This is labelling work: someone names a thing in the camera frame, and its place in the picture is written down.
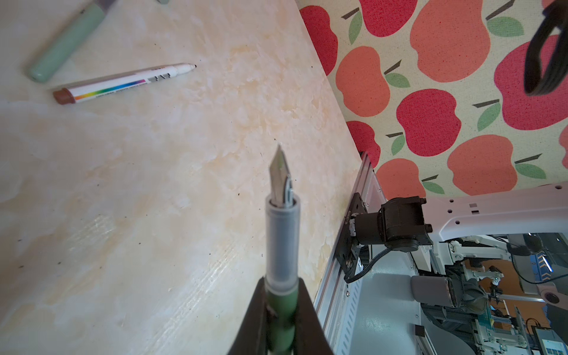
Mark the dark green pen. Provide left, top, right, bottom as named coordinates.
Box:
left=265, top=146, right=301, bottom=354

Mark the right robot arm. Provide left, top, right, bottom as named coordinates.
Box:
left=348, top=183, right=567, bottom=252

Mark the white pen black print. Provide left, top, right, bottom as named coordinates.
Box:
left=53, top=63, right=198, bottom=105

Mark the aluminium front rail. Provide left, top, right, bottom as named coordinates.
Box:
left=312, top=152, right=427, bottom=355

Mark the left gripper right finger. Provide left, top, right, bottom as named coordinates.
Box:
left=294, top=278, right=334, bottom=355

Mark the background lab equipment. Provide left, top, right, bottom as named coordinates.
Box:
left=411, top=233, right=567, bottom=354

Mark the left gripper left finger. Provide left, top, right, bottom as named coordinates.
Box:
left=228, top=277, right=268, bottom=355

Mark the grey-green pen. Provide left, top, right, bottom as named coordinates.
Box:
left=26, top=0, right=115, bottom=83

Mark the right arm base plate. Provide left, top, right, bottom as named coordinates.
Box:
left=334, top=192, right=368, bottom=283

